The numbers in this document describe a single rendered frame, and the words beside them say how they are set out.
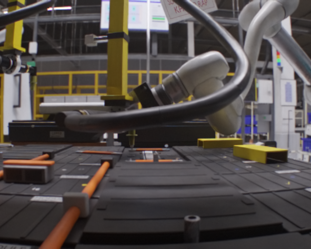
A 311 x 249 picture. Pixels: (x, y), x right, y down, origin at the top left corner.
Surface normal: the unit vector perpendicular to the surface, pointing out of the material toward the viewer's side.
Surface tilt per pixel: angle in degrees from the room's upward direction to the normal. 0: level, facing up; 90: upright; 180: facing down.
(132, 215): 0
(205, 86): 119
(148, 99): 90
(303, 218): 0
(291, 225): 0
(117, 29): 90
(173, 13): 90
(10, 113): 90
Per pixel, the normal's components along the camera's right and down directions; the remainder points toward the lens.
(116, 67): -0.20, 0.01
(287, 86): 0.07, 0.01
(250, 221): 0.00, -1.00
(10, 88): 0.48, 0.01
